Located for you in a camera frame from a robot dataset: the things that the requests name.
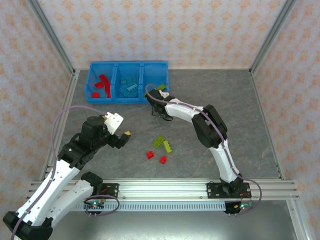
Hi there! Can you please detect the small electronics board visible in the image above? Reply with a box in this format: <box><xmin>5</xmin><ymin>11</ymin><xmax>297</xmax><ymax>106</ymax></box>
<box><xmin>83</xmin><ymin>198</ymin><xmax>106</xmax><ymax>211</ymax></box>
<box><xmin>234</xmin><ymin>201</ymin><xmax>254</xmax><ymax>211</ymax></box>

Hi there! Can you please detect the aluminium table side rail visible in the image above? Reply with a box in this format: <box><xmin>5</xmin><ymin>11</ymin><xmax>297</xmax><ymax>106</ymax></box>
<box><xmin>249</xmin><ymin>69</ymin><xmax>286</xmax><ymax>181</ymax></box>
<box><xmin>38</xmin><ymin>69</ymin><xmax>81</xmax><ymax>181</ymax></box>

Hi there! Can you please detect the thin purple cable loop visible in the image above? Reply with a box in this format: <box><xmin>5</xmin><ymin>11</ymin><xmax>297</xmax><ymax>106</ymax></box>
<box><xmin>84</xmin><ymin>194</ymin><xmax>121</xmax><ymax>218</ymax></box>

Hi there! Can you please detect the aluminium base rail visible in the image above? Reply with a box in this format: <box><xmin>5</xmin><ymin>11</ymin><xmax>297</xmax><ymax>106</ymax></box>
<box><xmin>27</xmin><ymin>178</ymin><xmax>301</xmax><ymax>201</ymax></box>

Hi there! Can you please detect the slotted grey cable duct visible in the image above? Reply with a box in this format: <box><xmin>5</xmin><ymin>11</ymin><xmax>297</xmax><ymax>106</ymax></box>
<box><xmin>74</xmin><ymin>201</ymin><xmax>227</xmax><ymax>213</ymax></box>

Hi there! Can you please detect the grey metal base plate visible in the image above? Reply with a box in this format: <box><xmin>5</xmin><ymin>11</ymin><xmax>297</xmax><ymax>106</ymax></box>
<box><xmin>47</xmin><ymin>209</ymin><xmax>298</xmax><ymax>240</ymax></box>

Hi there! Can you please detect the aluminium frame post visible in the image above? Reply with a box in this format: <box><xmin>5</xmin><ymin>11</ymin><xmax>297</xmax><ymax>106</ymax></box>
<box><xmin>249</xmin><ymin>0</ymin><xmax>299</xmax><ymax>76</ymax></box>
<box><xmin>26</xmin><ymin>0</ymin><xmax>77</xmax><ymax>77</ymax></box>

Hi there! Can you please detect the short aluminium frame rail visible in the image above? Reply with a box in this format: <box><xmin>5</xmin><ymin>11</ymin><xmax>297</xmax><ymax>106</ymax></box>
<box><xmin>286</xmin><ymin>199</ymin><xmax>315</xmax><ymax>240</ymax></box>

